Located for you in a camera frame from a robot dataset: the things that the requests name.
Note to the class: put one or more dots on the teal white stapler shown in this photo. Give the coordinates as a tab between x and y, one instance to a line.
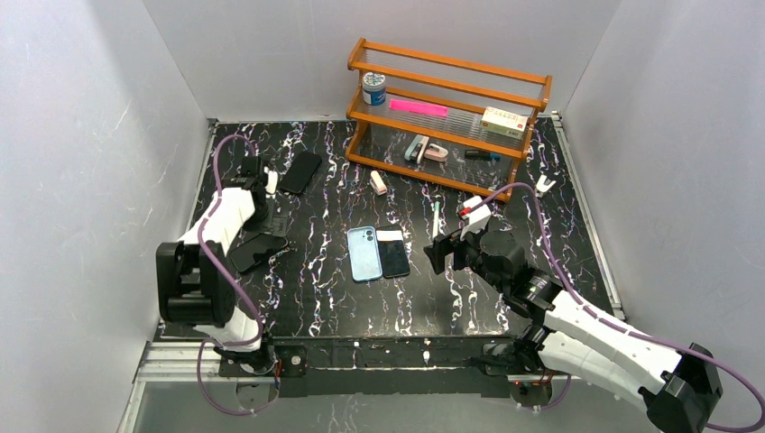
416	149

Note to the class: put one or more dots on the phone with black screen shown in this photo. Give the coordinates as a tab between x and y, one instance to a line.
393	254

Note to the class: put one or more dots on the green white pen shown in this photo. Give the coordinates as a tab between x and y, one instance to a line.
435	229

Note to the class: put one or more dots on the orange wooden two-tier shelf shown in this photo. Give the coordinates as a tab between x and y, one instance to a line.
466	88

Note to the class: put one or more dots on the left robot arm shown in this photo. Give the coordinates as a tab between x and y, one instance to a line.
195	273

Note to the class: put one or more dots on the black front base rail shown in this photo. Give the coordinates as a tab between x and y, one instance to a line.
483	365

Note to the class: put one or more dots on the white staple remover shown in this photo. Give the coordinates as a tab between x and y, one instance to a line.
543	185

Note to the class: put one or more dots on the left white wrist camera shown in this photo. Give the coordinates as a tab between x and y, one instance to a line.
271	182

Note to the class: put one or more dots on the white red cardboard box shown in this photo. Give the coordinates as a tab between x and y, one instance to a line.
506	123

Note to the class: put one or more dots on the black blue marker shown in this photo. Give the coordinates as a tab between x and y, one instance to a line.
478	155

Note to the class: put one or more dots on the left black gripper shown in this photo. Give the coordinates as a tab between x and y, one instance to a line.
252	181

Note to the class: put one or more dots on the blue white round jar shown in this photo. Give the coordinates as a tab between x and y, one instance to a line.
373	88

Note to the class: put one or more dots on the pink flat ruler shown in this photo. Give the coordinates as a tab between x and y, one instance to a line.
418	108

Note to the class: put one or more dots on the small pink stapler on table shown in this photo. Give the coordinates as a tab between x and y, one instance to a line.
377	183

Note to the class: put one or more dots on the light blue phone case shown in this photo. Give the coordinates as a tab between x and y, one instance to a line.
364	254

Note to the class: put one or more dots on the pink white stapler on shelf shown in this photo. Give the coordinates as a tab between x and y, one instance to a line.
435	153

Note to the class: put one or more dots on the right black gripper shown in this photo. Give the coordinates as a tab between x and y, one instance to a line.
450	252

